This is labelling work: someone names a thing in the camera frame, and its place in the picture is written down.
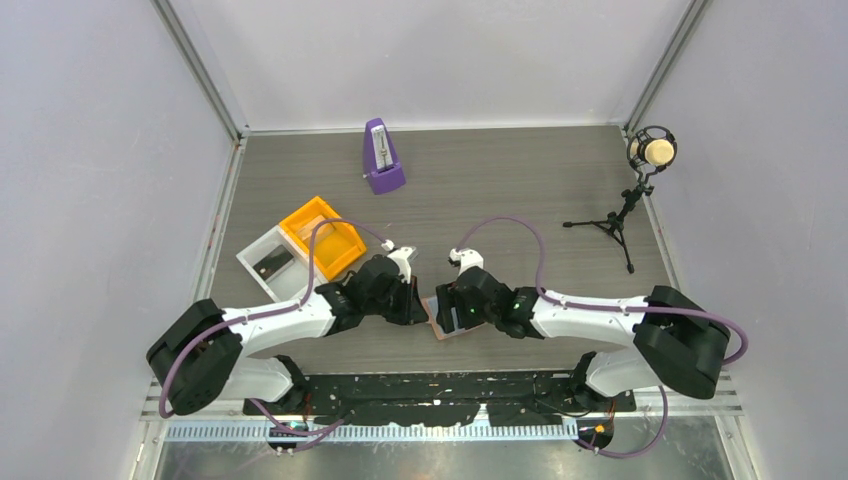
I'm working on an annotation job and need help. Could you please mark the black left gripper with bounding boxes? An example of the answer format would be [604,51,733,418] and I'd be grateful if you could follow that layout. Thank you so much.
[363,274,427,326]

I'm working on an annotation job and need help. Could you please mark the orange leather card holder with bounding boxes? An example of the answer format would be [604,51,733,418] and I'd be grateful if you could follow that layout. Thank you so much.
[423,296,480,341]

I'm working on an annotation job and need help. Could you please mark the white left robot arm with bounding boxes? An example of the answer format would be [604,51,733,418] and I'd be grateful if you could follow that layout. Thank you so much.
[146,247,428,418]

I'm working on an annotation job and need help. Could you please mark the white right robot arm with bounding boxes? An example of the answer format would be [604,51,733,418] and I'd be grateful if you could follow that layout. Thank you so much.
[434,267,730,411]

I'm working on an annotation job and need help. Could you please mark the card in yellow bin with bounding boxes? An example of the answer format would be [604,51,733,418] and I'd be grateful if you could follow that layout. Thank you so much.
[296,215,335,244]

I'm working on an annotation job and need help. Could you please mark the black card in white bin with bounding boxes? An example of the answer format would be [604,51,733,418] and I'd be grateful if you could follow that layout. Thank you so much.
[253,245,294,280]

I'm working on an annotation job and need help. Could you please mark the white plastic bin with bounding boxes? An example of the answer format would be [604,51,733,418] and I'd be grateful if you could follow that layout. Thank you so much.
[236,226,309,302]

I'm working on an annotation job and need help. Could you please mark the purple metronome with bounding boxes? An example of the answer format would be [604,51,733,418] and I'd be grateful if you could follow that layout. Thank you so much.
[362,118,406,195]

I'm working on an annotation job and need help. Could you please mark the black microphone tripod stand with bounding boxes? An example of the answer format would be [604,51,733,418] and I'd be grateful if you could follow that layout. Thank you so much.
[562,174,654,274]

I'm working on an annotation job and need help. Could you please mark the beige foam microphone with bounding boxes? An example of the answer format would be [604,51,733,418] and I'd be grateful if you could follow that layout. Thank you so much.
[627,125,678,173]

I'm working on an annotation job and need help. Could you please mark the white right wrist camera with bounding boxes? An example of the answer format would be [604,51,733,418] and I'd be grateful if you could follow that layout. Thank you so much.
[448,248,484,275]

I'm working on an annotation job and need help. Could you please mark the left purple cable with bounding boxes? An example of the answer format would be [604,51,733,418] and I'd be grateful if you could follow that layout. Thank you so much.
[157,218,396,452]

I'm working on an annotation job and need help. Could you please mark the purple cable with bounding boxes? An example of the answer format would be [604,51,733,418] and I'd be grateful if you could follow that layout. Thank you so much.
[450,215,750,460]
[157,218,396,452]

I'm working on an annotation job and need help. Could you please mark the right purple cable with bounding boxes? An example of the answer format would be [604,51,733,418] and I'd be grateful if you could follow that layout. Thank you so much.
[450,215,750,460]

